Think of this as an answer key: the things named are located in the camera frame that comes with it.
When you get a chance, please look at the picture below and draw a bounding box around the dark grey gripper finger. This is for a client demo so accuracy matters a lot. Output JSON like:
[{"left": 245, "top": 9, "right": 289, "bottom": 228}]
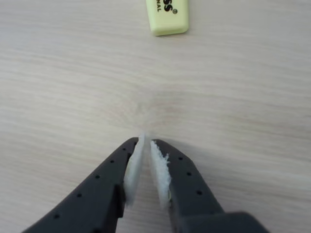
[
  {"left": 149, "top": 138, "right": 225, "bottom": 233},
  {"left": 23, "top": 133, "right": 146, "bottom": 233}
]

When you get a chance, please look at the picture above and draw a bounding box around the yellow highlighter black cap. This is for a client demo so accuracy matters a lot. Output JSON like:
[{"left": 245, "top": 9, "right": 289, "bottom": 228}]
[{"left": 145, "top": 0, "right": 190, "bottom": 37}]

